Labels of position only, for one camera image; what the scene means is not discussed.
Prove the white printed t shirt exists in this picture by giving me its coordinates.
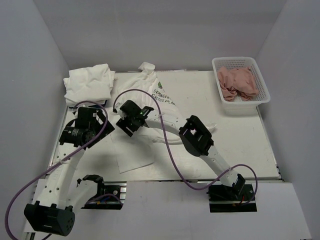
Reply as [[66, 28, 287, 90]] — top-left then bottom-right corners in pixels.
[[111, 61, 218, 175]]

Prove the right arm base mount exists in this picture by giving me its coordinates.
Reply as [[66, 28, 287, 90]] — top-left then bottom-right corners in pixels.
[[206, 184, 258, 213]]

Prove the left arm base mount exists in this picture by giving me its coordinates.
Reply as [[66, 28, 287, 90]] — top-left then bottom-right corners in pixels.
[[82, 182, 127, 210]]

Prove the pink t shirt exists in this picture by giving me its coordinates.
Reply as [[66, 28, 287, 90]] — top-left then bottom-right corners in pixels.
[[217, 66, 259, 102]]

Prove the white plastic basket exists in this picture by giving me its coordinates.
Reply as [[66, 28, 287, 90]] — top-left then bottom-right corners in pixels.
[[212, 56, 271, 116]]

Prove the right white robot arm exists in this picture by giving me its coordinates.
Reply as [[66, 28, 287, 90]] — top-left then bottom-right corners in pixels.
[[113, 100, 246, 200]]

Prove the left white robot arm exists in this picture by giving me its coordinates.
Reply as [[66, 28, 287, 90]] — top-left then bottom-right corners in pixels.
[[24, 106, 115, 237]]

